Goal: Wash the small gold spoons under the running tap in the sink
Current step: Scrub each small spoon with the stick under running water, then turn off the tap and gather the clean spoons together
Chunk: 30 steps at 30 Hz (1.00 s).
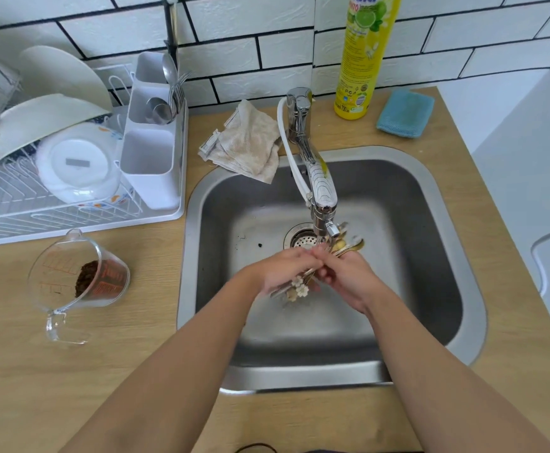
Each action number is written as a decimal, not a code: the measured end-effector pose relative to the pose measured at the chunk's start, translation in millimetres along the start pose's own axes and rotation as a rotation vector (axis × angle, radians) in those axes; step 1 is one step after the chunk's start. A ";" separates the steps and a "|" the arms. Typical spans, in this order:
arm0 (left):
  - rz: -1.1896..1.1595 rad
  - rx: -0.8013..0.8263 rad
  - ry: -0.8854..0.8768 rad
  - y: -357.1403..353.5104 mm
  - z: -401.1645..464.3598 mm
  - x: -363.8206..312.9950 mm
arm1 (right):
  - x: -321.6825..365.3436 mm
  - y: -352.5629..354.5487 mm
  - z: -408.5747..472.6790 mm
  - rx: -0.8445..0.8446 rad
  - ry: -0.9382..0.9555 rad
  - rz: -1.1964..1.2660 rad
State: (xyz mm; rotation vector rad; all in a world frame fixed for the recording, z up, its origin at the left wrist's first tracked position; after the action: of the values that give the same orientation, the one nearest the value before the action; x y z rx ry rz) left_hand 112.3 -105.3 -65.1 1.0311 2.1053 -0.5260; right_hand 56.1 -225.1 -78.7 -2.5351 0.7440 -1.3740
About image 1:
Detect person's right hand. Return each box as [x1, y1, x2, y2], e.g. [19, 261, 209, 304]
[311, 243, 389, 316]

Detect person's left hand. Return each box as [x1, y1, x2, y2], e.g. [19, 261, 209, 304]
[251, 247, 325, 298]

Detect long silver spoon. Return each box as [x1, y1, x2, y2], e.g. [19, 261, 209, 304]
[270, 236, 366, 300]

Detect person's right forearm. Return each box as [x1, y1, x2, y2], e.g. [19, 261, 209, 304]
[367, 287, 550, 453]

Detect person's left forearm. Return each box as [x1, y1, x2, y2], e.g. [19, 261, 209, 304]
[60, 268, 262, 453]

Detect beige rag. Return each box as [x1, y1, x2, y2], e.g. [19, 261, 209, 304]
[198, 99, 281, 184]

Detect white dish rack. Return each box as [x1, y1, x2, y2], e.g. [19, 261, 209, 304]
[0, 63, 189, 249]

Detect yellow dish soap bottle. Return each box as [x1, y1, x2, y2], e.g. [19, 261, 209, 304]
[334, 0, 403, 121]

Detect steel sink drain strainer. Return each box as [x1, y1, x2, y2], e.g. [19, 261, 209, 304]
[283, 223, 332, 253]

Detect stainless steel sink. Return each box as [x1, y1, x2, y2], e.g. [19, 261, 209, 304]
[176, 145, 488, 394]

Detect white cutlery holder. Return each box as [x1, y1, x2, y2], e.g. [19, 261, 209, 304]
[119, 51, 186, 211]

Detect chrome faucet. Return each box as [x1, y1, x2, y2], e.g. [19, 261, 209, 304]
[286, 87, 342, 241]

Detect blue sponge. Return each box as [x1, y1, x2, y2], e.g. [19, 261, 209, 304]
[376, 89, 435, 139]

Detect brown coffee grounds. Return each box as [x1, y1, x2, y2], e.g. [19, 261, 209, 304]
[75, 259, 127, 298]

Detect steel ladle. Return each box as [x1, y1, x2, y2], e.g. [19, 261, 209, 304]
[145, 96, 176, 126]

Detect steel fork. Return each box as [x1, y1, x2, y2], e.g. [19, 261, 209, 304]
[171, 71, 191, 116]

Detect white floral print bowl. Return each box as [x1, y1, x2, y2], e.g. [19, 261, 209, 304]
[36, 122, 124, 204]

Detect clear measuring jug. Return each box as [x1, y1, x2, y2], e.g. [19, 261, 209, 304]
[27, 228, 131, 346]

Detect white plate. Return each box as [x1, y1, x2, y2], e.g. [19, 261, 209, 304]
[18, 45, 114, 109]

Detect white faucet hose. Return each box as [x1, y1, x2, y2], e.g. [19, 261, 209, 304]
[277, 98, 313, 203]

